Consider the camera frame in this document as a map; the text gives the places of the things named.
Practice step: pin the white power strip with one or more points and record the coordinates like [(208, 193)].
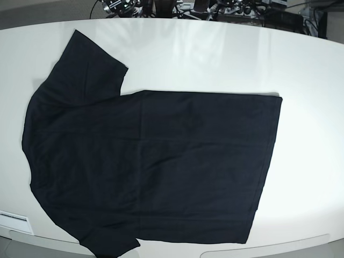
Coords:
[(224, 7)]

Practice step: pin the black equipment box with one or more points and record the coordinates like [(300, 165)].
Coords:
[(285, 21)]

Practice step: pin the dark navy T-shirt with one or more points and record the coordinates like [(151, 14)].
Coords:
[(113, 169)]

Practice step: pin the white label sticker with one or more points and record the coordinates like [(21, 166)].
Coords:
[(16, 222)]

